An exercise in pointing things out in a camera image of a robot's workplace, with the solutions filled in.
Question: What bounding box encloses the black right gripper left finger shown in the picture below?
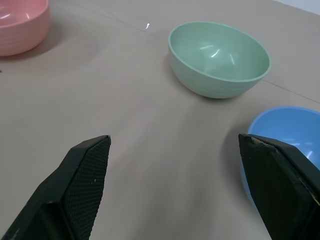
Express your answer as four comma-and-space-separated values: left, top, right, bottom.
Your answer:
0, 135, 112, 240

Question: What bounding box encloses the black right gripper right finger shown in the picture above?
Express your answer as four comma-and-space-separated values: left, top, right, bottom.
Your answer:
238, 133, 320, 240

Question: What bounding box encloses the blue plastic bowl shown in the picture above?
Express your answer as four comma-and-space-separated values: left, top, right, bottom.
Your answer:
239, 106, 320, 213

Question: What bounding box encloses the green ribbed plastic bowl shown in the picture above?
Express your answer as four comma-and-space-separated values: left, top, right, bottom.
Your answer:
167, 21, 273, 99

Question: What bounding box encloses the pink ribbed plastic bowl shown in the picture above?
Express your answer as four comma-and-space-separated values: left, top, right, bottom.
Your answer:
0, 0, 51, 57

